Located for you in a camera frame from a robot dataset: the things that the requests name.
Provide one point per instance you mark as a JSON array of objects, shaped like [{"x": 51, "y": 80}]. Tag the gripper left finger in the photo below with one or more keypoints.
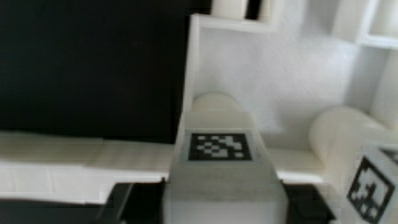
[{"x": 133, "y": 204}]

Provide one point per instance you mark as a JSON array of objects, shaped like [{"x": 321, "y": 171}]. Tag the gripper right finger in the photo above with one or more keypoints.
[{"x": 307, "y": 209}]

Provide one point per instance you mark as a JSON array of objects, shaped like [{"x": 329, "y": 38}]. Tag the white chair leg front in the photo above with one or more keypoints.
[{"x": 224, "y": 189}]

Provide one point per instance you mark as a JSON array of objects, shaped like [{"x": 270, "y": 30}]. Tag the white chair leg with tag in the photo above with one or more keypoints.
[{"x": 343, "y": 131}]

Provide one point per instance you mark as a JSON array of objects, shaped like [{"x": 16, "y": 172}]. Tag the white chair seat block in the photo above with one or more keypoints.
[{"x": 291, "y": 72}]

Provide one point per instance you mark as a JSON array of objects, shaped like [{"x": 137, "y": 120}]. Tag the white U-shaped fence frame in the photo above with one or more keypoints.
[{"x": 64, "y": 169}]

